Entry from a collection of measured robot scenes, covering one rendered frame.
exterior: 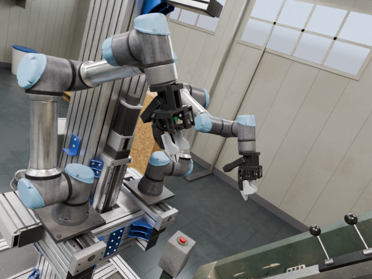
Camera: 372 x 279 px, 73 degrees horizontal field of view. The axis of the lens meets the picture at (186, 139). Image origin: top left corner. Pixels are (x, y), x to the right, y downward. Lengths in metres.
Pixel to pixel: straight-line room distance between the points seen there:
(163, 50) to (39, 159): 0.61
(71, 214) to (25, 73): 0.56
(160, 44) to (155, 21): 0.05
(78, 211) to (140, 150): 1.97
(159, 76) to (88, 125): 0.73
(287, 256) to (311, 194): 2.95
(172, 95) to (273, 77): 3.70
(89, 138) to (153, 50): 0.78
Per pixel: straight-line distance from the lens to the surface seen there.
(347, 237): 1.24
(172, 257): 1.45
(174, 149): 0.64
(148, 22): 0.60
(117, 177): 1.37
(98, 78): 0.94
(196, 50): 4.97
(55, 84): 0.96
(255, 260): 1.35
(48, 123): 0.98
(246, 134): 1.07
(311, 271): 1.06
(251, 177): 1.08
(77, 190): 1.09
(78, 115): 1.34
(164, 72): 0.60
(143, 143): 3.00
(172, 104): 0.60
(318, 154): 4.08
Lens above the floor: 1.84
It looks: 18 degrees down
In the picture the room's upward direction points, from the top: 21 degrees clockwise
